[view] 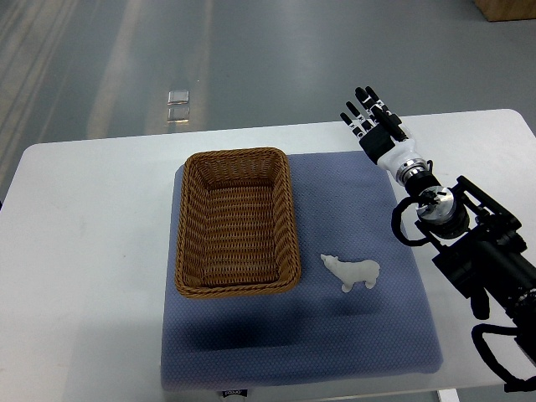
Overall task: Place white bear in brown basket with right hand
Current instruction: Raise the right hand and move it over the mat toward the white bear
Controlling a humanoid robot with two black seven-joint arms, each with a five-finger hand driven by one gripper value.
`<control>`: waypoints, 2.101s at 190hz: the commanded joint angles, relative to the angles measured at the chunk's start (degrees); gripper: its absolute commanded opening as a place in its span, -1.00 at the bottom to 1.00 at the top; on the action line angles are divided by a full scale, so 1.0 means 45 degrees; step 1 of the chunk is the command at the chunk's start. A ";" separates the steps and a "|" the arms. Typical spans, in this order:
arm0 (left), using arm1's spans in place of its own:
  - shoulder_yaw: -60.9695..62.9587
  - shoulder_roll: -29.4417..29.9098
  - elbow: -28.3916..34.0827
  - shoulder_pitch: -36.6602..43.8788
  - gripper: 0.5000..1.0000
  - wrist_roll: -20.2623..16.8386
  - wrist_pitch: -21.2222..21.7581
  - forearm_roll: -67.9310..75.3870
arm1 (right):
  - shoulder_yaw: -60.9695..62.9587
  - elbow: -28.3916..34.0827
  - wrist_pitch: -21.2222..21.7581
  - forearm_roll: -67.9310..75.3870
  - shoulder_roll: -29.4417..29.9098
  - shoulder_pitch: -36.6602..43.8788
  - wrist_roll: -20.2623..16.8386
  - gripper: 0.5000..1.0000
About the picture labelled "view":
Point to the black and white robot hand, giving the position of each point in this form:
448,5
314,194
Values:
380,133

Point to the white bear figurine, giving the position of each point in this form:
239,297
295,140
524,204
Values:
351,273

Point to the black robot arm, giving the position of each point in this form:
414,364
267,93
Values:
479,252

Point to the brown wicker basket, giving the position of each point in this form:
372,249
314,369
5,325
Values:
237,231

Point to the blue quilted mat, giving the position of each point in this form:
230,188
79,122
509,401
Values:
314,332

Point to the shiny floor plate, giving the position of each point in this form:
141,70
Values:
178,106

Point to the black label tag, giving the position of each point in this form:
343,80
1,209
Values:
243,393

